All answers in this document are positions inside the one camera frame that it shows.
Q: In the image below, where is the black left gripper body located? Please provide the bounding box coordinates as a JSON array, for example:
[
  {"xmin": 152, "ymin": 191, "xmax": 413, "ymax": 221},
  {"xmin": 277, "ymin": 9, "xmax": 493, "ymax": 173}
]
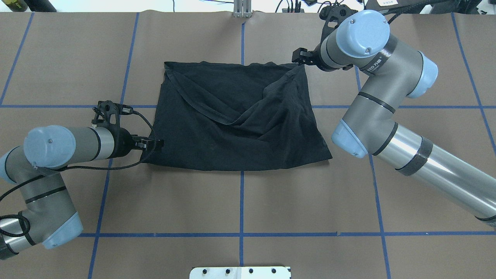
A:
[{"xmin": 113, "ymin": 128, "xmax": 139, "ymax": 158}]

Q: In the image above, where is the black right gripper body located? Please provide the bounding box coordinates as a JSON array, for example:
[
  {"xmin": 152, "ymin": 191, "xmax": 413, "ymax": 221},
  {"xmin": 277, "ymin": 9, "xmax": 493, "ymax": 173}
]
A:
[{"xmin": 306, "ymin": 45, "xmax": 330, "ymax": 72}]

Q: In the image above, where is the black printed t-shirt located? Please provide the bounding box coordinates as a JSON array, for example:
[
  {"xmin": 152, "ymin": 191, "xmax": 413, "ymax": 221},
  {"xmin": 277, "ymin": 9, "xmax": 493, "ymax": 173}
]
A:
[{"xmin": 146, "ymin": 62, "xmax": 332, "ymax": 171}]

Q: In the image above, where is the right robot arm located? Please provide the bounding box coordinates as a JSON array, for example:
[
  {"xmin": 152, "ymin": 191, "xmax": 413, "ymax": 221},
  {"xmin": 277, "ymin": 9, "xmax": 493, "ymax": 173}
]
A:
[{"xmin": 292, "ymin": 5, "xmax": 496, "ymax": 227}]

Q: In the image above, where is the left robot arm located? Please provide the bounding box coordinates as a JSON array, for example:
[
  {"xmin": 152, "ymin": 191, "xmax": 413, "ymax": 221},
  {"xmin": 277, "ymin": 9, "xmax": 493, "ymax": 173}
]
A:
[{"xmin": 1, "ymin": 125, "xmax": 163, "ymax": 260}]

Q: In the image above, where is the left orange-port hub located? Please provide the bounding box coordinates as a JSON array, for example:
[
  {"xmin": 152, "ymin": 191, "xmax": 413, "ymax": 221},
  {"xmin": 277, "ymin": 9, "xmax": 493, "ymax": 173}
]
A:
[{"xmin": 281, "ymin": 0, "xmax": 305, "ymax": 14}]

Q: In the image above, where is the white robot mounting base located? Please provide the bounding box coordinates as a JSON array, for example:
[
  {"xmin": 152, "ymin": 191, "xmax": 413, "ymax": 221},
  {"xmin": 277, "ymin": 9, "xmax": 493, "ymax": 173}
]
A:
[{"xmin": 189, "ymin": 265, "xmax": 292, "ymax": 279}]

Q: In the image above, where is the brown paper table cover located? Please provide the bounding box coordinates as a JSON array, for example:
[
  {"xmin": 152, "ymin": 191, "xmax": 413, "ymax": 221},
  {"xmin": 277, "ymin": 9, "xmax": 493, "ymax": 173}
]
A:
[{"xmin": 1, "ymin": 10, "xmax": 495, "ymax": 279}]

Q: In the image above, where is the yellow-green labelled bottle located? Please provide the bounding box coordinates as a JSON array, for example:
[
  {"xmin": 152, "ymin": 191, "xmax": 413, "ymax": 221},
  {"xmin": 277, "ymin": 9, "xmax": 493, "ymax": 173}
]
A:
[{"xmin": 1, "ymin": 0, "xmax": 28, "ymax": 12}]

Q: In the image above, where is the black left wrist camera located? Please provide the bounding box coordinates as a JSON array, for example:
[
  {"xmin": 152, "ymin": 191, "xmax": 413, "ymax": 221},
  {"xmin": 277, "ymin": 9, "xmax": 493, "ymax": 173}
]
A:
[{"xmin": 91, "ymin": 100, "xmax": 134, "ymax": 129}]

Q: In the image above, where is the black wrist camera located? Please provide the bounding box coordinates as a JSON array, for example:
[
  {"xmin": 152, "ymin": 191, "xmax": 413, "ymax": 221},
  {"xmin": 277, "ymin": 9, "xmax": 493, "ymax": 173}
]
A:
[
  {"xmin": 318, "ymin": 3, "xmax": 358, "ymax": 42},
  {"xmin": 91, "ymin": 100, "xmax": 134, "ymax": 129}
]

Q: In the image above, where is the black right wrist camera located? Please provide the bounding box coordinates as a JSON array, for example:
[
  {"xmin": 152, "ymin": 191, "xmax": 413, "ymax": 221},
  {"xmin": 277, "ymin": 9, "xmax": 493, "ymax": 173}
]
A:
[{"xmin": 318, "ymin": 3, "xmax": 358, "ymax": 42}]

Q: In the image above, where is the black braided left cable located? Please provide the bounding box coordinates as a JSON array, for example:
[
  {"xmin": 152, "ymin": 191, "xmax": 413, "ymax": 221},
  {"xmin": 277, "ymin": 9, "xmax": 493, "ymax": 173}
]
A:
[{"xmin": 58, "ymin": 108, "xmax": 157, "ymax": 172}]

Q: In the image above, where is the aluminium frame post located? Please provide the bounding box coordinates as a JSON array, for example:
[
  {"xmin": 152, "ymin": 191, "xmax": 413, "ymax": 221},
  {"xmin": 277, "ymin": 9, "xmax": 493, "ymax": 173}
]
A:
[{"xmin": 233, "ymin": 0, "xmax": 253, "ymax": 18}]

